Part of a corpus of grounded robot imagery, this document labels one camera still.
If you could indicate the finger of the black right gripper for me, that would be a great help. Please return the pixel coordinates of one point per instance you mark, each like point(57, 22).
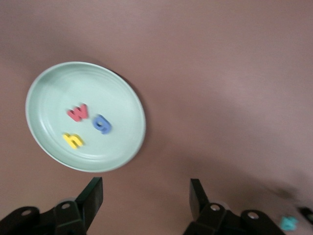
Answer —
point(306, 213)

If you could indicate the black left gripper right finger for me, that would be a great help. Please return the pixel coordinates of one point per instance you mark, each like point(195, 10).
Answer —
point(212, 220)

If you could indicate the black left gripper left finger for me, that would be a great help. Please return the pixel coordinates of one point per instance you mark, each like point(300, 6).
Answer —
point(73, 215)

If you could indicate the yellow foam lowercase h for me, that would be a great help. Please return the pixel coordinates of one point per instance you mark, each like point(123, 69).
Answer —
point(72, 142)

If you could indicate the blue foam lowercase g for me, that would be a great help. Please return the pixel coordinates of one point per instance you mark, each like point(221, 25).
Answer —
point(105, 128)

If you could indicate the red foam lowercase w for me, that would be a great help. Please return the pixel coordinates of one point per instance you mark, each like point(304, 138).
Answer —
point(78, 113)

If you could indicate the teal foam uppercase R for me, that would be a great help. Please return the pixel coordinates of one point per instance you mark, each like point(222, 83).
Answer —
point(288, 222)

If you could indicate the green plate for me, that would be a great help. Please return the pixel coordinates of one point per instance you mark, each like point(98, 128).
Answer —
point(110, 98)

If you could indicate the brown table cover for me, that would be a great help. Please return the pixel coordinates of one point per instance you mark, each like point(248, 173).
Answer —
point(220, 61)

